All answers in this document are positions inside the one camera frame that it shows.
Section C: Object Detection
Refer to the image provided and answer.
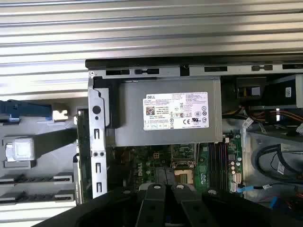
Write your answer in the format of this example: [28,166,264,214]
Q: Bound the thin orange wire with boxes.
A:
[250,110,303,124]

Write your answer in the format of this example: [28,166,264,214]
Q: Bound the grey power supply unit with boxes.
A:
[106,78,223,147]

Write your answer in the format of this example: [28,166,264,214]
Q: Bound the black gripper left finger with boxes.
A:
[30,166,168,227]

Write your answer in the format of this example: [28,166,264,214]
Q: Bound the CPU socket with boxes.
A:
[174,166,196,185]

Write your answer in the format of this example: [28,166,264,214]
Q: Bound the yellow white power wire bundle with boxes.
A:
[222,106,249,121]

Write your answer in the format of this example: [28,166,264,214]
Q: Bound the black optical drive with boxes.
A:
[261,75,298,107]

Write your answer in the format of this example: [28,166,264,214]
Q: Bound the green motherboard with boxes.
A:
[106,132,244,197]

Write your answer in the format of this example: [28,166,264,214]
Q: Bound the metal socket cover frame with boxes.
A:
[171,143,198,166]

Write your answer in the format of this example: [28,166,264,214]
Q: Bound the black cable with blue tab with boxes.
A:
[236,183,303,193]

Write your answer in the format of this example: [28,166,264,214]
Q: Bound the RAM stick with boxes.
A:
[13,174,56,184]
[13,192,61,202]

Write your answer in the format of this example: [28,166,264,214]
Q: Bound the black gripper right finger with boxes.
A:
[167,167,301,227]

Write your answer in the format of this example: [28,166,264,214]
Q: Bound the black open PC case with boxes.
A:
[85,59,303,213]

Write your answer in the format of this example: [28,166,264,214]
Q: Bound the silver CPU chip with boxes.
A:
[11,139,35,160]

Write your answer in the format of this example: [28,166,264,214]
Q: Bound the grey parts rack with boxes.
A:
[0,99,82,206]

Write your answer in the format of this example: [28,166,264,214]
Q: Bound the hard disk in blue carrier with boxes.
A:
[0,99,52,123]

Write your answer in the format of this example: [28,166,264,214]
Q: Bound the green graphics card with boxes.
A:
[52,103,93,205]

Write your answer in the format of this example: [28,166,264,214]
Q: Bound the blue plug with red wires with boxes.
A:
[267,196,280,211]

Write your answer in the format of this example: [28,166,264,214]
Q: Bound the black cable loop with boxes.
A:
[257,143,303,190]

